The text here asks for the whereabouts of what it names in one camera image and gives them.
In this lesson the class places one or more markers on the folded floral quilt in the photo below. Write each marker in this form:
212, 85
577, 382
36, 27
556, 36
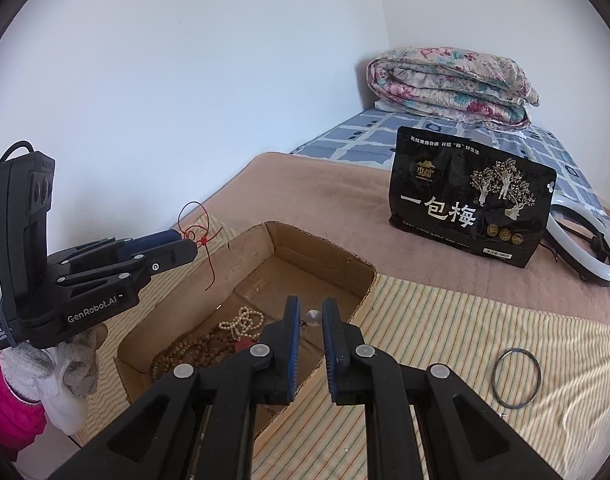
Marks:
450, 85

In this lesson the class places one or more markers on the cardboard box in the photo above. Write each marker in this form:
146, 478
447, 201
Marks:
280, 275

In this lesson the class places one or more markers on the black snack bag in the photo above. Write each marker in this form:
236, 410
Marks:
465, 200

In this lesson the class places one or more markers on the blue checkered bed sheet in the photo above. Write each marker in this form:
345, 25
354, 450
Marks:
355, 142

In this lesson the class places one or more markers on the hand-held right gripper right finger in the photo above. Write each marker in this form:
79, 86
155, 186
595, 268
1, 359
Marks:
330, 355

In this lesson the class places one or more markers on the dark thin bangle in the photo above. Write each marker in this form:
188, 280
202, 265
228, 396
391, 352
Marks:
494, 377

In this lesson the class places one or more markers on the brown blanket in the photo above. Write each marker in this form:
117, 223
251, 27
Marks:
325, 195

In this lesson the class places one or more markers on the person's left hand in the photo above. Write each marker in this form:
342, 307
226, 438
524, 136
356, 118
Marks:
65, 375

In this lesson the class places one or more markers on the striped beige cloth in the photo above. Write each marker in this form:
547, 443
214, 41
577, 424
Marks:
435, 330

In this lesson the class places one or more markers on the person's left forearm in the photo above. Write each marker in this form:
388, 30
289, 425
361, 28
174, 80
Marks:
12, 415

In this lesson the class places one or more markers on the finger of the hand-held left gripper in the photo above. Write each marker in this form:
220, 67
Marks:
152, 241
170, 257

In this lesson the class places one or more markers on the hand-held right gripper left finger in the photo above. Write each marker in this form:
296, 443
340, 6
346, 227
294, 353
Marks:
292, 355

